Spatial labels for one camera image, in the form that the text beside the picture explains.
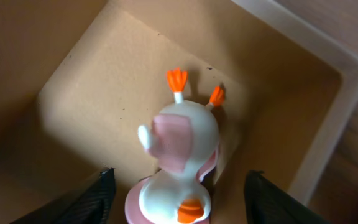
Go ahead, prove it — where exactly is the white pink duck toy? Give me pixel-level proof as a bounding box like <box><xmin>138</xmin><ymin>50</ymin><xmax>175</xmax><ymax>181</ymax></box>
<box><xmin>125</xmin><ymin>68</ymin><xmax>224</xmax><ymax>224</ymax></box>

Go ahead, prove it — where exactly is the white cardboard box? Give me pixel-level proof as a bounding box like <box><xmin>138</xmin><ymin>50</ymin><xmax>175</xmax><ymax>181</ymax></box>
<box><xmin>0</xmin><ymin>1</ymin><xmax>358</xmax><ymax>223</ymax></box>

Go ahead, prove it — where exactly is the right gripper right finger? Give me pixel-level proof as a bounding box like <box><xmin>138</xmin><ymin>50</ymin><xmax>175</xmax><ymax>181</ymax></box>
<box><xmin>244</xmin><ymin>170</ymin><xmax>329</xmax><ymax>224</ymax></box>

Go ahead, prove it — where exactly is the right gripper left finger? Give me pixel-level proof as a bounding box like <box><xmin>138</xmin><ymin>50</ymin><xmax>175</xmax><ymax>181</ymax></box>
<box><xmin>12</xmin><ymin>168</ymin><xmax>116</xmax><ymax>224</ymax></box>

